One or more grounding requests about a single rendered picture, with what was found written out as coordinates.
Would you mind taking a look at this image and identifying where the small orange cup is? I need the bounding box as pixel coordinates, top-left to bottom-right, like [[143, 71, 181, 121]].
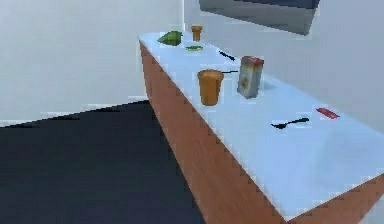
[[190, 24, 204, 43]]

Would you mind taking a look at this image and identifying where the large orange cup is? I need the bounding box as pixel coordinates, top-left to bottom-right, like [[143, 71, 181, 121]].
[[197, 68, 225, 107]]

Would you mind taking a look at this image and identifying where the black knife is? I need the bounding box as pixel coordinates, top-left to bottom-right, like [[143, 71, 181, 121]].
[[218, 50, 236, 62]]

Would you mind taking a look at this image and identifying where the colourful carton box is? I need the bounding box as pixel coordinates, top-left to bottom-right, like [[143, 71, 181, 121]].
[[236, 55, 265, 100]]

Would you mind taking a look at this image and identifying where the green leafy vegetable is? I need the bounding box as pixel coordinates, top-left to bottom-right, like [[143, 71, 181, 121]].
[[157, 30, 183, 47]]

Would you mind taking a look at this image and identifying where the red flat card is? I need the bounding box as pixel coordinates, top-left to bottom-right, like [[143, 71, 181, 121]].
[[315, 107, 341, 120]]

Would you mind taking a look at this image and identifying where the white topped wooden counter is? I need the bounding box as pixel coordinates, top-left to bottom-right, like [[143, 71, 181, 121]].
[[138, 30, 384, 224]]

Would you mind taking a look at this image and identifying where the black spoon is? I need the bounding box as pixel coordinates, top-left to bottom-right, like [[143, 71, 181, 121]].
[[270, 117, 310, 130]]

